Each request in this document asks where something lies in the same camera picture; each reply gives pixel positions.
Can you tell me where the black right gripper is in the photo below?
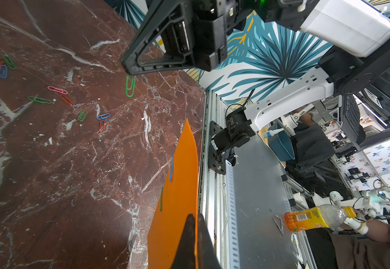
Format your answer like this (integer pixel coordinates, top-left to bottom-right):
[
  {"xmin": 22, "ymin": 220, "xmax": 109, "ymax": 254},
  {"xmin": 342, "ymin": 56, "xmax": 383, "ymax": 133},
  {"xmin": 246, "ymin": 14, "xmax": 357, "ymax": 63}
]
[{"xmin": 120, "ymin": 0, "xmax": 320, "ymax": 76}]

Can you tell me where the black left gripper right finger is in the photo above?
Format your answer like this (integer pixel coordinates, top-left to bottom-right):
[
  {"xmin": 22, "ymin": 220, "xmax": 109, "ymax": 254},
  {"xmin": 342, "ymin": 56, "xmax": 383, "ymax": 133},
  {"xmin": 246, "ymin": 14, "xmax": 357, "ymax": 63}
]
[{"xmin": 197, "ymin": 214, "xmax": 221, "ymax": 269}]

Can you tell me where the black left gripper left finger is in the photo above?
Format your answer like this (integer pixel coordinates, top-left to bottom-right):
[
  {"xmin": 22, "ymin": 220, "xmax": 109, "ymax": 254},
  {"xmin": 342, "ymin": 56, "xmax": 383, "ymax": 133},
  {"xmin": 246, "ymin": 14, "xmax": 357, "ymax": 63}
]
[{"xmin": 171, "ymin": 214, "xmax": 196, "ymax": 269}]

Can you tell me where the orange paper sheet stack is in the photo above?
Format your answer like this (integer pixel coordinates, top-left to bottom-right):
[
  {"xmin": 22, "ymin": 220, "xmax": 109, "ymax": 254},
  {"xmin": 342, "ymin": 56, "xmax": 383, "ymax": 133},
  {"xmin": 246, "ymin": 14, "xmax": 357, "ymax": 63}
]
[{"xmin": 148, "ymin": 121, "xmax": 199, "ymax": 269}]

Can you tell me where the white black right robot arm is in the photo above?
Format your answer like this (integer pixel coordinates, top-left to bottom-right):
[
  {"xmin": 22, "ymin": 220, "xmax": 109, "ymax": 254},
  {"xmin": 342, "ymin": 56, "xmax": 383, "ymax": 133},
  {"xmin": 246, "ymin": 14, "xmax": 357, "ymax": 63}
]
[{"xmin": 120, "ymin": 1, "xmax": 390, "ymax": 152}]

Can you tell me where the blue paperclip on orange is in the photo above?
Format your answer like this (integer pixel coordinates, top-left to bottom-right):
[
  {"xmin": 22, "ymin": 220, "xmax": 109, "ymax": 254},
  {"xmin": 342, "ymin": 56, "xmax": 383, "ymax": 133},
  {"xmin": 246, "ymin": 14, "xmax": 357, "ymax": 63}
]
[{"xmin": 169, "ymin": 156, "xmax": 174, "ymax": 182}]

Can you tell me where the red paperclip on orange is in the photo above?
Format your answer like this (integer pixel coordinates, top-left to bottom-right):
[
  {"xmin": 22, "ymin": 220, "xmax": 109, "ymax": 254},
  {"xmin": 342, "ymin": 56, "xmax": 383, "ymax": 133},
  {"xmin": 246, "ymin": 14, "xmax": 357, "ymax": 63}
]
[{"xmin": 98, "ymin": 120, "xmax": 105, "ymax": 133}]

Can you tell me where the orange drink bottle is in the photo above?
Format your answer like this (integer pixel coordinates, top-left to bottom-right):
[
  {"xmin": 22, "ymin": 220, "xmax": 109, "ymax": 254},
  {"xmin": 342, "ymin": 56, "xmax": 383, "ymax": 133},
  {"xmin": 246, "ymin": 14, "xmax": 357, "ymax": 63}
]
[{"xmin": 283, "ymin": 205, "xmax": 357, "ymax": 232}]

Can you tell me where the green paperclip on yellow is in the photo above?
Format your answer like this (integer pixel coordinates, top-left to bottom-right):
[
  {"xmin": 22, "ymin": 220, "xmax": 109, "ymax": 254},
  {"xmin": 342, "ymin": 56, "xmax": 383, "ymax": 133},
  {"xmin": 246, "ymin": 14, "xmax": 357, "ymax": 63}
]
[{"xmin": 77, "ymin": 111, "xmax": 88, "ymax": 122}]

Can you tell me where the red paperclip on yellow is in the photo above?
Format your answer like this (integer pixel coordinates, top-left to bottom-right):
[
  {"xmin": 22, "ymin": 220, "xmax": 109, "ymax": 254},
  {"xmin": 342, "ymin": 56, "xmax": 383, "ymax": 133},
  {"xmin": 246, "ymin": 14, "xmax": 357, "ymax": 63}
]
[{"xmin": 59, "ymin": 94, "xmax": 74, "ymax": 106}]

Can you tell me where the pink paperclip on yellow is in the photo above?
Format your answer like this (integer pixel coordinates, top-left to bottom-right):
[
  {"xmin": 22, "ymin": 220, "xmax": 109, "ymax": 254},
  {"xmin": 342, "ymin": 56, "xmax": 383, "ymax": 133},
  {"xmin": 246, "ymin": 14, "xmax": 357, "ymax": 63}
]
[{"xmin": 48, "ymin": 86, "xmax": 68, "ymax": 95}]

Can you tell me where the teal plastic bin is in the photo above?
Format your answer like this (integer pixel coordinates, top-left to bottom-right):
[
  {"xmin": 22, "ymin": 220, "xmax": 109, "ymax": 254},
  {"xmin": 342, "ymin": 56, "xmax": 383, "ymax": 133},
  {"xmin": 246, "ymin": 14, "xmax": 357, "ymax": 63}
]
[{"xmin": 268, "ymin": 131, "xmax": 295, "ymax": 162}]

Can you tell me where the dark green paperclip on green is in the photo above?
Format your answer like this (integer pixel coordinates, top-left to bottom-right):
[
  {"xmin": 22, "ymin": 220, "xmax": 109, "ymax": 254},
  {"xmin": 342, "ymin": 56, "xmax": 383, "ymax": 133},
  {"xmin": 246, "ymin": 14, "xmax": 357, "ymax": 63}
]
[{"xmin": 28, "ymin": 96, "xmax": 52, "ymax": 104}]

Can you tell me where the blue paperclip on green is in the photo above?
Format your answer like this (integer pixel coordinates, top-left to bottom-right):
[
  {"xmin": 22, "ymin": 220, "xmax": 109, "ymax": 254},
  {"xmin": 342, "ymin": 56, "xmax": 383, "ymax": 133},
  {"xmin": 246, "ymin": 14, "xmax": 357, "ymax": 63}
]
[{"xmin": 0, "ymin": 65, "xmax": 8, "ymax": 78}]

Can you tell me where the black monitor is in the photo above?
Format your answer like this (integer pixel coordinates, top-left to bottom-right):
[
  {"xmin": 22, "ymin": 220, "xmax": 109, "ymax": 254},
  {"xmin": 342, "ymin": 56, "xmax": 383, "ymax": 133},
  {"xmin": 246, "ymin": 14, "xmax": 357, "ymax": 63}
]
[{"xmin": 338, "ymin": 95, "xmax": 366, "ymax": 150}]

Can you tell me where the aluminium front rail frame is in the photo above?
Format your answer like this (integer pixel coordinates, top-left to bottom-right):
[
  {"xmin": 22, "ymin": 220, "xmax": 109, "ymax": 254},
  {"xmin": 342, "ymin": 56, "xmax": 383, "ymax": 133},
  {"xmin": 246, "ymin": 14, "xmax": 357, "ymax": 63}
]
[{"xmin": 199, "ymin": 91, "xmax": 316, "ymax": 269}]

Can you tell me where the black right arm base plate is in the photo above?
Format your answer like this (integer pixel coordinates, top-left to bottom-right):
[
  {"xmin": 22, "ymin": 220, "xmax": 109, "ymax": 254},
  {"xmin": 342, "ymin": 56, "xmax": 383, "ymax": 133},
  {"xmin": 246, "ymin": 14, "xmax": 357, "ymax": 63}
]
[{"xmin": 208, "ymin": 121, "xmax": 237, "ymax": 175}]

